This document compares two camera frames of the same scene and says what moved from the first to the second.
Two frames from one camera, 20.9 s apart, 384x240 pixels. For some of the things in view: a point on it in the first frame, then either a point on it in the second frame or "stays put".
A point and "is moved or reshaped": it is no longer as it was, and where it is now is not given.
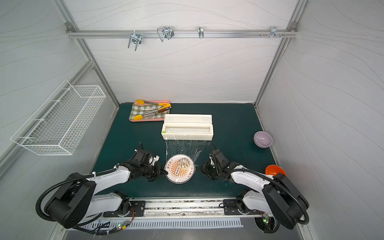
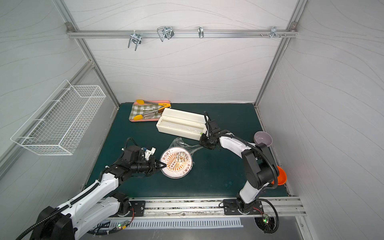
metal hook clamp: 273,33 stays put
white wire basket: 59,124 stays put
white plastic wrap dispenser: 187,127 is moved or reshaped
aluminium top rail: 96,34 stays put
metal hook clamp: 135,38 stays put
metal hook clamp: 200,31 stays put
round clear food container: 180,168 is moved or reshaped
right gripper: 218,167 -> 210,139
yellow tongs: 164,107 stays put
